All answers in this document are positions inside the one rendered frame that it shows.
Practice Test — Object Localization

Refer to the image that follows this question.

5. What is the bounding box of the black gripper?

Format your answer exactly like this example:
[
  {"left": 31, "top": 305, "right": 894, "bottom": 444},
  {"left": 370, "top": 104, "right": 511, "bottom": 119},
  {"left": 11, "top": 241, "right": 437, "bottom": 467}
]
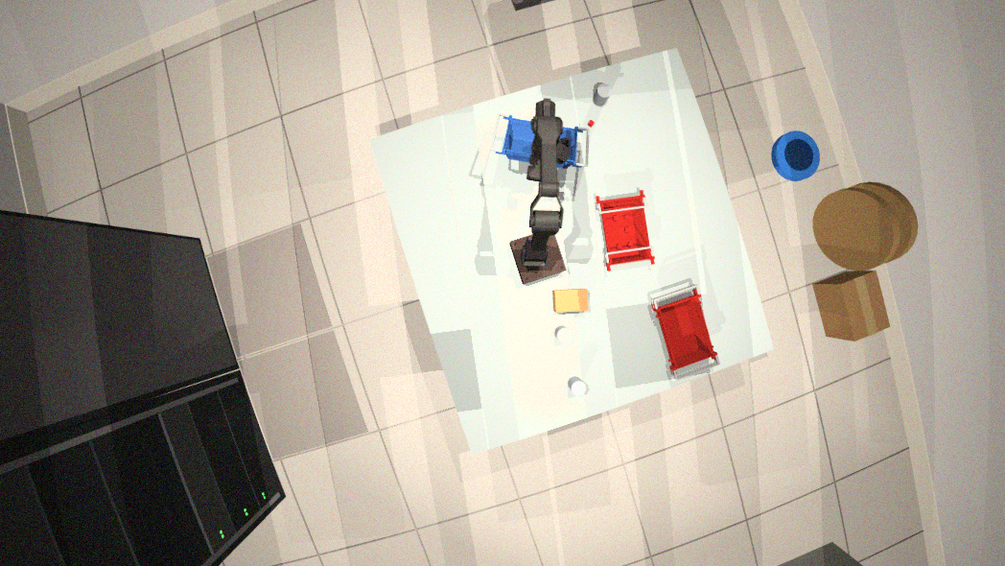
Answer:
[{"left": 526, "top": 141, "right": 541, "bottom": 182}]

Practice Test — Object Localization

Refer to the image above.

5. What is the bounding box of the grey cylinder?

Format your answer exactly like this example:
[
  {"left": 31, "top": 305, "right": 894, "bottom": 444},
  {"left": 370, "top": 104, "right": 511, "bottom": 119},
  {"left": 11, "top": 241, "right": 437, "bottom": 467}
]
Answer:
[
  {"left": 568, "top": 376, "right": 586, "bottom": 395},
  {"left": 593, "top": 84, "right": 612, "bottom": 106},
  {"left": 554, "top": 326, "right": 573, "bottom": 343}
]

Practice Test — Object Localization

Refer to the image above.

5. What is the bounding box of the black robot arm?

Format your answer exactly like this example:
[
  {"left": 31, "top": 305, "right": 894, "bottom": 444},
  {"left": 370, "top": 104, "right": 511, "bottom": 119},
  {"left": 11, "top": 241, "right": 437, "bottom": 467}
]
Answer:
[{"left": 520, "top": 98, "right": 571, "bottom": 271}]

